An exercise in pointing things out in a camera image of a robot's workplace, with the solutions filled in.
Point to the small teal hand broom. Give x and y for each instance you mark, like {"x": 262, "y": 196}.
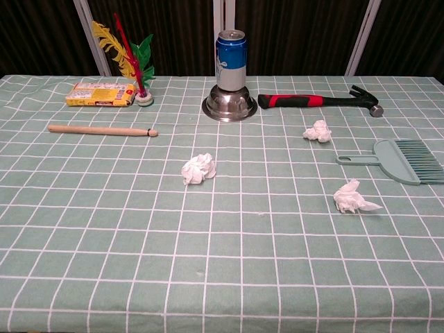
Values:
{"x": 392, "y": 159}

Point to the upturned stainless steel bowl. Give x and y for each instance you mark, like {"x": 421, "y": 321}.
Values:
{"x": 229, "y": 104}

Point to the green white checked tablecloth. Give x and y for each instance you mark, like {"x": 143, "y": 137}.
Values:
{"x": 222, "y": 260}

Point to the red black claw hammer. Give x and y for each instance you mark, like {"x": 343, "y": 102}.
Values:
{"x": 295, "y": 100}

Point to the colourful feather shuttlecock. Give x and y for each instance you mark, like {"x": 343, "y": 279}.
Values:
{"x": 143, "y": 98}

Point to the blue silver drink can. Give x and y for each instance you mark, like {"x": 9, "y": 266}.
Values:
{"x": 231, "y": 62}

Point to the wooden stick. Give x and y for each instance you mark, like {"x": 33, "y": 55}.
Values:
{"x": 104, "y": 130}

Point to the dark pleated curtain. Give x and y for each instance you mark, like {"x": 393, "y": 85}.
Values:
{"x": 416, "y": 34}
{"x": 34, "y": 34}
{"x": 173, "y": 34}
{"x": 295, "y": 34}

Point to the yellow snack box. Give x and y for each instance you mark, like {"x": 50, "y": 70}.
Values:
{"x": 100, "y": 94}

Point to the white aluminium frame post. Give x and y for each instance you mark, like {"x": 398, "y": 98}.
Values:
{"x": 363, "y": 34}
{"x": 94, "y": 45}
{"x": 222, "y": 17}

